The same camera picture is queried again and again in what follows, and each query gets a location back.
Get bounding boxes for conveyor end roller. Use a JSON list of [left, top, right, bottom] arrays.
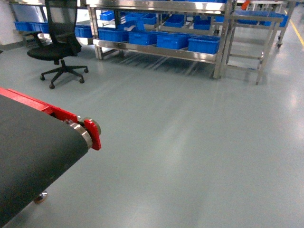
[[64, 116, 102, 151]]

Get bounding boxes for black office chair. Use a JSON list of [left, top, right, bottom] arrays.
[[27, 0, 88, 89]]

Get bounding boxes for stainless steel flow rack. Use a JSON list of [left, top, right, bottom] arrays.
[[86, 0, 233, 78]]

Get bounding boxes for blue bin lower shelf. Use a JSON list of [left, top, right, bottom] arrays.
[[98, 28, 129, 42], [188, 36, 220, 54], [129, 31, 167, 46], [156, 33, 193, 49]]

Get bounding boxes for small steel frame cart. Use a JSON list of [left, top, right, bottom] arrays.
[[222, 10, 285, 85]]

